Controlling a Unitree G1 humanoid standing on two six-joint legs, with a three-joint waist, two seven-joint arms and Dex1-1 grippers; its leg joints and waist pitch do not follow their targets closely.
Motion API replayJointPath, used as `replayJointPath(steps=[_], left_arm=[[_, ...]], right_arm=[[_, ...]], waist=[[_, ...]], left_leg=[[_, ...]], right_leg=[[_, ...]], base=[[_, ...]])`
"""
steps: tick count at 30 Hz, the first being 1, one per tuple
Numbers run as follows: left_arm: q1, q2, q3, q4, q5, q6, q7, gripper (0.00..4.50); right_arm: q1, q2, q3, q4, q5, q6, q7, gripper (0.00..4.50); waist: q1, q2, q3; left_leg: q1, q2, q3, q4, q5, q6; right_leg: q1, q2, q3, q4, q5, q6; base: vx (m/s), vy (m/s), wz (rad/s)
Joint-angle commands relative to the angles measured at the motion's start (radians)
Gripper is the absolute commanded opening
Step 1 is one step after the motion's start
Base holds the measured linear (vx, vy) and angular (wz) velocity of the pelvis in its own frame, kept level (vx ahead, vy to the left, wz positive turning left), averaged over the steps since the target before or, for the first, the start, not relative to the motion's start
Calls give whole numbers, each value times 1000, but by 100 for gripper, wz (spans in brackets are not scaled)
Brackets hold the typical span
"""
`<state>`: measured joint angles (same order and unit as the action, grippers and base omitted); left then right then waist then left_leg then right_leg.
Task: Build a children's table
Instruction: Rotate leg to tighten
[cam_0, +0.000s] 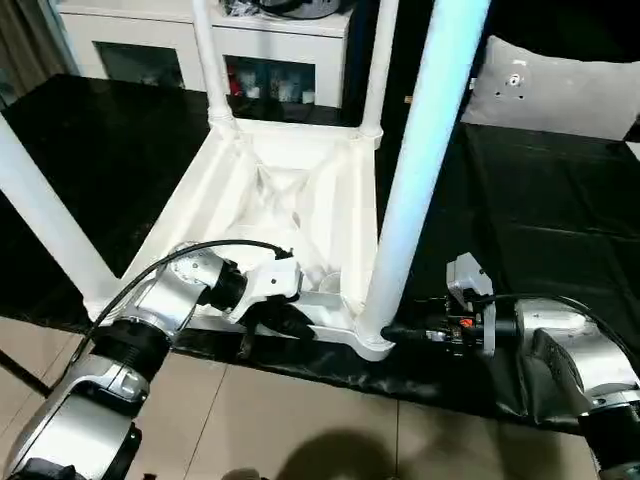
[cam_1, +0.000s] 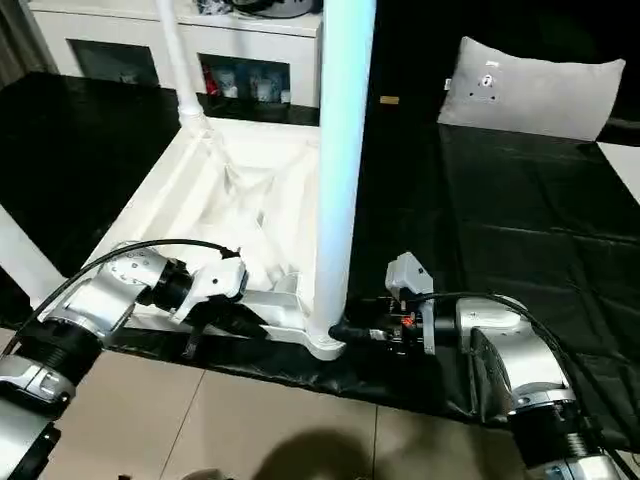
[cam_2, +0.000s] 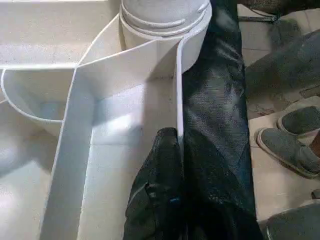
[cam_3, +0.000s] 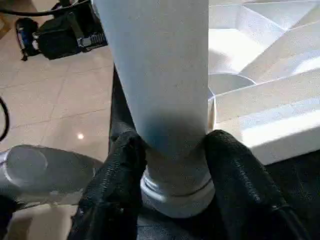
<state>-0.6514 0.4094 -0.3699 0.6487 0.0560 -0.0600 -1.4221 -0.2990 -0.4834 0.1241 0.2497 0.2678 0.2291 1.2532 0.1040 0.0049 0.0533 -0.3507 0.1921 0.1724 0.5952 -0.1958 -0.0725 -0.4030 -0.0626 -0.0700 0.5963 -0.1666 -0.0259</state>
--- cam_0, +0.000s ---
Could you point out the white cabinet with glass doors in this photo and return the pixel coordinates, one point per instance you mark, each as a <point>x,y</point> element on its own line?
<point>150,27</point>

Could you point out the white plastic table top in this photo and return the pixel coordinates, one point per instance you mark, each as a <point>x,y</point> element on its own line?
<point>210,200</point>

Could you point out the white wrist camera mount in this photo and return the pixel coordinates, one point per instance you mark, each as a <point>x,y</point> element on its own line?
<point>467,272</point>
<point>275,280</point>

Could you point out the black metal frame bar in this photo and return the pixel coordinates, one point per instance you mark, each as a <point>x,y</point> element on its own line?
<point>22,370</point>

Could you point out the small white jar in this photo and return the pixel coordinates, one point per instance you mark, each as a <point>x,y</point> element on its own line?
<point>308,97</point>
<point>252,91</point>

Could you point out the grey cushion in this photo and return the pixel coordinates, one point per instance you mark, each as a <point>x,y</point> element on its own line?
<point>550,90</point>

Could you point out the white flat panel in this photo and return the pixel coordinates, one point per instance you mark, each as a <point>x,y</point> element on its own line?
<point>634,147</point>

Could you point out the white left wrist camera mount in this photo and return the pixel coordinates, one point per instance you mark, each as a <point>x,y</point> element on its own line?
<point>275,280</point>

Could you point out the white plastic table leg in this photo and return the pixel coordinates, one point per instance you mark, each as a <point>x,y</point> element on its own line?
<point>425,150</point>
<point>377,65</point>
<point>210,65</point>
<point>45,215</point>

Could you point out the grey bag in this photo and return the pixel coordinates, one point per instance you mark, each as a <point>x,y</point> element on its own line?
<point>300,6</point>

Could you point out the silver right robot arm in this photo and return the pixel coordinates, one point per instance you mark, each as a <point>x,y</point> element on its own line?
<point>570,340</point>

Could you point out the brown curtain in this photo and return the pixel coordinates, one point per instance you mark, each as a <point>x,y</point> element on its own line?
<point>25,45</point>

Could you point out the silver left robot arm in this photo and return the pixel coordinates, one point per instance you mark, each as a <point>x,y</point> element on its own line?
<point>165,300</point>

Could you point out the dark blue vertical panel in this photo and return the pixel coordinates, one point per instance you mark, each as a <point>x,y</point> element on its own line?
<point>357,50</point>

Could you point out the black mat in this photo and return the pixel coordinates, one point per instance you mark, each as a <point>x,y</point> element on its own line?
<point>550,200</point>

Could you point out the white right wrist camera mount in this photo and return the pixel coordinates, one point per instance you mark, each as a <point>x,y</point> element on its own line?
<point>467,272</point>

